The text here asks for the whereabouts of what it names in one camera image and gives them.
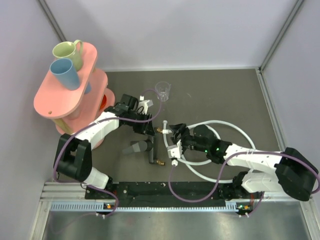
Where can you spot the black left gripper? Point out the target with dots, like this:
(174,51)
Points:
(146,128)

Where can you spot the blue plastic cup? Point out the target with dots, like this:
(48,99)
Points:
(64,71)

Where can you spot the green ceramic mug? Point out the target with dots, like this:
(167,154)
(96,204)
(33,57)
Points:
(70,50)

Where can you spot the orange object on shelf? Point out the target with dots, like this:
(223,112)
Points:
(103,104)

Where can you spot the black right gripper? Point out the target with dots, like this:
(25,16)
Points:
(178,129)

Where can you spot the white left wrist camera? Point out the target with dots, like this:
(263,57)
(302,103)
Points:
(144,105)

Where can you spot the clear plastic cup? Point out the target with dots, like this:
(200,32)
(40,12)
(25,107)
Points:
(163,90)

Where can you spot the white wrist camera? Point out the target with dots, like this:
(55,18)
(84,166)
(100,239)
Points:
(174,153)
(144,105)

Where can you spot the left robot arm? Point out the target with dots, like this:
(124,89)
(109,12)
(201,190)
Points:
(74,151)

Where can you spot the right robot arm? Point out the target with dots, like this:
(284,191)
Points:
(286,171)

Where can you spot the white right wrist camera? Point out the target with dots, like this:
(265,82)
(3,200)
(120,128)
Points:
(174,153)

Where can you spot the pink three-tier shelf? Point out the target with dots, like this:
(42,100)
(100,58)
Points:
(74,110)

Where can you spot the grey slotted cable duct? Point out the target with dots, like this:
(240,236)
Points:
(91,206)

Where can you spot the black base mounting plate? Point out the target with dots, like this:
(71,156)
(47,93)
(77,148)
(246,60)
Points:
(158,194)

